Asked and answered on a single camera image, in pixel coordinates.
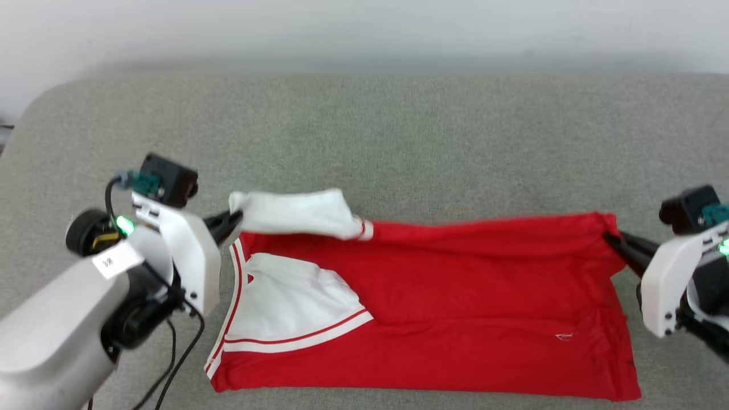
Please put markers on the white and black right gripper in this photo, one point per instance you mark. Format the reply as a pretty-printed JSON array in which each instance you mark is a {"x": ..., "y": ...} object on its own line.
[{"x": 663, "y": 285}]

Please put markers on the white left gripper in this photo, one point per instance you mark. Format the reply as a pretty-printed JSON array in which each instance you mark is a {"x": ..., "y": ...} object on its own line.
[{"x": 193, "y": 256}]

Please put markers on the red and white jersey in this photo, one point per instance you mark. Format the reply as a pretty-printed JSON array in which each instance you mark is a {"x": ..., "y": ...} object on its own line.
[{"x": 455, "y": 285}]

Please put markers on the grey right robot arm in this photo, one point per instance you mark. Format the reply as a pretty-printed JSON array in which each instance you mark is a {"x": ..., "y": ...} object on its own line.
[{"x": 712, "y": 290}]

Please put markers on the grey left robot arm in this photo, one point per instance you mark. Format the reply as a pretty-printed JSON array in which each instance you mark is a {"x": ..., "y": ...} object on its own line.
[{"x": 51, "y": 330}]

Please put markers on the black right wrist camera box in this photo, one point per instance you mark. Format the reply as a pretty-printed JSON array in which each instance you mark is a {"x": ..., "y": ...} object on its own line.
[{"x": 686, "y": 208}]

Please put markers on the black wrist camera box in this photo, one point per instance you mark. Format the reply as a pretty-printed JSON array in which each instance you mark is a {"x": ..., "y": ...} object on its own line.
[
  {"x": 168, "y": 176},
  {"x": 686, "y": 208}
]

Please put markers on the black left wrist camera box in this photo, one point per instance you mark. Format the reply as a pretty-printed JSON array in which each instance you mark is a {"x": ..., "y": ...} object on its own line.
[{"x": 168, "y": 176}]

